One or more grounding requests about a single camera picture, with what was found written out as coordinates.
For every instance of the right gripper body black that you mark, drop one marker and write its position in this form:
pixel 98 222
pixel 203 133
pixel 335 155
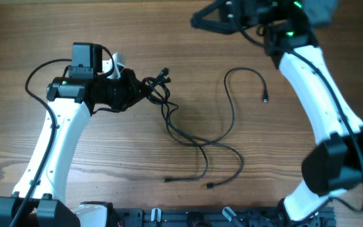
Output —
pixel 255 12

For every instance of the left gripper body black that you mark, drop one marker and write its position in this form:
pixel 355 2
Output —
pixel 119 93

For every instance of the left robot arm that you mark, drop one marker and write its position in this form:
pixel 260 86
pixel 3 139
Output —
pixel 38 199

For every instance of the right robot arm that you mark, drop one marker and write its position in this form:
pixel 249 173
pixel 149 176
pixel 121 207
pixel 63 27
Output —
pixel 287 28

